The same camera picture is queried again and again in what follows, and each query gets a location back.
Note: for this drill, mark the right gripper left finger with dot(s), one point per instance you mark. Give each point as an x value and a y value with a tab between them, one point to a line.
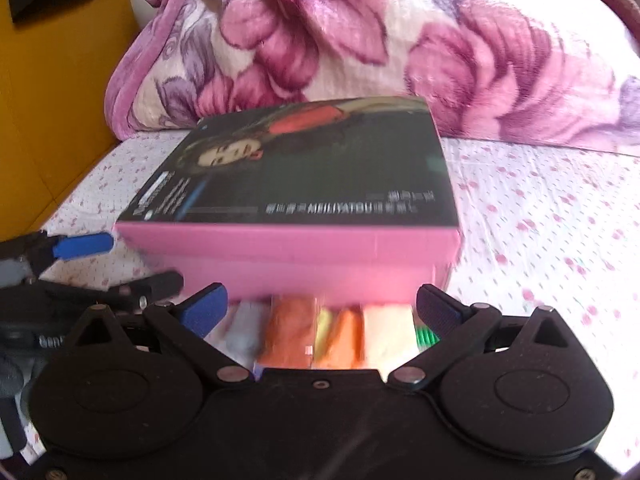
182	329

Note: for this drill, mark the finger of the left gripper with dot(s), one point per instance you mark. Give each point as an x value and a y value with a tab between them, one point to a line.
152	288
81	246

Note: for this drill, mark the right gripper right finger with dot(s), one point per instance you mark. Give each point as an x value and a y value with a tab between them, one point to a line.
462	331

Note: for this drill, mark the pink box lid with portrait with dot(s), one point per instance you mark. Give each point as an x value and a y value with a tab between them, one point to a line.
349	201

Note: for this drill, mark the green plastic toy bolt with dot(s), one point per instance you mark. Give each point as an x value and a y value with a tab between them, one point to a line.
425	337

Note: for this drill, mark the grey clay bag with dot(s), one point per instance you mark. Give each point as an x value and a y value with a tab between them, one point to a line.
240	334

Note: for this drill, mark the peach clay bag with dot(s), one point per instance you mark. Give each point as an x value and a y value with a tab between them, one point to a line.
389	337

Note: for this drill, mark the dark orange clay bag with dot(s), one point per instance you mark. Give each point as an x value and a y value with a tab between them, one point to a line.
290	333

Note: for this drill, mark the yellow wooden wardrobe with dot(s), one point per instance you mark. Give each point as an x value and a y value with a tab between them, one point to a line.
54	72

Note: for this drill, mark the floral pink fleece blanket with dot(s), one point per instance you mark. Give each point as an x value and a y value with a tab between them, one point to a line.
549	72

